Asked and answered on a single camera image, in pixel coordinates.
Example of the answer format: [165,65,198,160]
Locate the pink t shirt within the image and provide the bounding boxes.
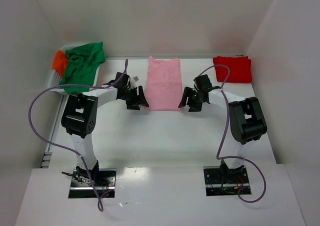
[144,56,183,111]

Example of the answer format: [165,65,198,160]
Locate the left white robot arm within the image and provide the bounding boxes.
[61,72,149,182]

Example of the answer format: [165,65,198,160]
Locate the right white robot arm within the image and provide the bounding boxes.
[178,75,267,182]

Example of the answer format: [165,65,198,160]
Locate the folded red t shirt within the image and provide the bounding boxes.
[213,56,253,83]

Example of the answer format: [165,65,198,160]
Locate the green t shirt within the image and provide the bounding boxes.
[60,42,106,94]

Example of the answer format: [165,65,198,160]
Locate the white plastic basket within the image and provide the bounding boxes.
[47,44,100,96]

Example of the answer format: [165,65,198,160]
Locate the orange t shirt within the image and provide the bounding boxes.
[52,50,68,78]

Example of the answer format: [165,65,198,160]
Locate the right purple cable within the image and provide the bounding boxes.
[196,64,267,203]

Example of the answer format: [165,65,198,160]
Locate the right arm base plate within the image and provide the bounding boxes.
[203,166,252,196]

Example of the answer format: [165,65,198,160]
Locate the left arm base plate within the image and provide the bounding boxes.
[68,169,116,199]

